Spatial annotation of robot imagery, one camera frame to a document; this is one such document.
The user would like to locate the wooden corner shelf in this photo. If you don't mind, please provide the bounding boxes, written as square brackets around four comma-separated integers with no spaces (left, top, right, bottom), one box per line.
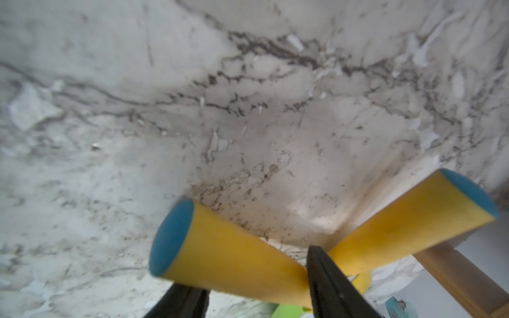
[414,244,508,318]

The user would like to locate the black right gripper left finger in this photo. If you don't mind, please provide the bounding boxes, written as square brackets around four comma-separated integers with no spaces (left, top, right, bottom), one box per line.
[144,283,210,318]

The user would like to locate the green trowel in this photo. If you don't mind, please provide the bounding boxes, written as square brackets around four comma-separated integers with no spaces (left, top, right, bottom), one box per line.
[271,168,501,318]

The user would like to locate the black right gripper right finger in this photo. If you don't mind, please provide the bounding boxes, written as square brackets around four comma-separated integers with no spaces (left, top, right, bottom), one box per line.
[306,246,380,318]

